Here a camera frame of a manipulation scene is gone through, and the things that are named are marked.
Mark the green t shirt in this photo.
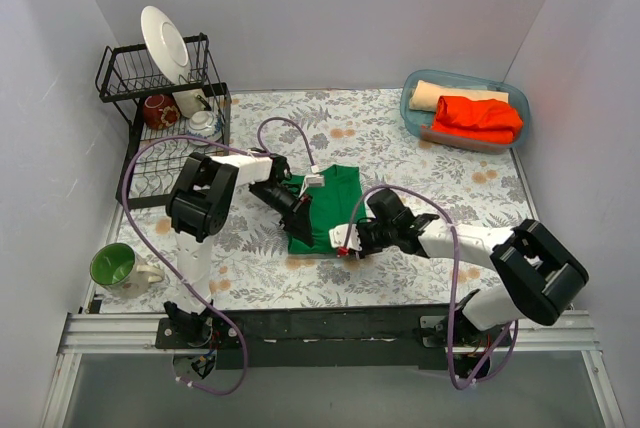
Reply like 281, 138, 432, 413
288, 164, 362, 257

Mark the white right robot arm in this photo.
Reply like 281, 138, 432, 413
337, 187, 589, 346

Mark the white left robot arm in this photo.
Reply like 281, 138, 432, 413
164, 151, 314, 348

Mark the floral table mat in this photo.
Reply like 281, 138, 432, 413
98, 89, 561, 313

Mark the white blue teapot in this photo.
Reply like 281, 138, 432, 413
186, 111, 223, 141

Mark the orange rolled t shirt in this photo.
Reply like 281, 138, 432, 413
431, 96, 524, 145

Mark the beige rolled t shirt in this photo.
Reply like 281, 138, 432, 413
409, 80, 509, 112

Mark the clear blue plastic bin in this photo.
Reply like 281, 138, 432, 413
400, 69, 531, 154

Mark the white cup in rack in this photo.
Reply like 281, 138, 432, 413
172, 83, 215, 119

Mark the red floral bowl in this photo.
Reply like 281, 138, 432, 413
142, 94, 181, 131

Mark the green floral mug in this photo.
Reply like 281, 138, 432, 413
89, 243, 165, 299

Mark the white plate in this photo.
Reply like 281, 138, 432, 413
140, 6, 190, 85

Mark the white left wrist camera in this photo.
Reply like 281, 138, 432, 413
303, 174, 325, 188

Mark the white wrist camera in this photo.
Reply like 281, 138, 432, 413
303, 174, 325, 188
329, 224, 361, 257

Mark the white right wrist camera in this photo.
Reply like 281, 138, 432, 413
329, 224, 361, 257

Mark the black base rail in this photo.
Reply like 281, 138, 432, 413
154, 303, 511, 372

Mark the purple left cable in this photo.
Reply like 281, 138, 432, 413
121, 117, 321, 397

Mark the black wire dish rack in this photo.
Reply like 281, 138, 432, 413
94, 33, 232, 209

